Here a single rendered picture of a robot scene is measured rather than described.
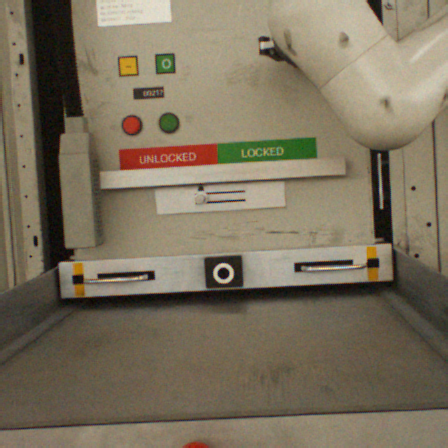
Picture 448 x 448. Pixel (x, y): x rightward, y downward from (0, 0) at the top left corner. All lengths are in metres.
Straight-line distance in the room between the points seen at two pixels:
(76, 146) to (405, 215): 0.54
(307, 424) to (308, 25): 0.44
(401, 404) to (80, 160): 0.70
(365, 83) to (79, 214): 0.53
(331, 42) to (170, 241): 0.55
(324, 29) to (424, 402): 0.42
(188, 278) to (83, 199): 0.22
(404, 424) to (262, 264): 0.67
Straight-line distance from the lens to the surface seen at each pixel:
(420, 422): 0.74
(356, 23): 0.96
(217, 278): 1.34
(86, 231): 1.28
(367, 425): 0.74
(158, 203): 1.37
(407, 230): 1.41
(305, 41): 0.96
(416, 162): 1.40
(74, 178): 1.28
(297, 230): 1.37
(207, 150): 1.37
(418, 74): 0.97
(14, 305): 1.18
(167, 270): 1.37
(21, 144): 1.44
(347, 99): 0.96
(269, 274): 1.36
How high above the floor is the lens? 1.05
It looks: 3 degrees down
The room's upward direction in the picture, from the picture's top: 4 degrees counter-clockwise
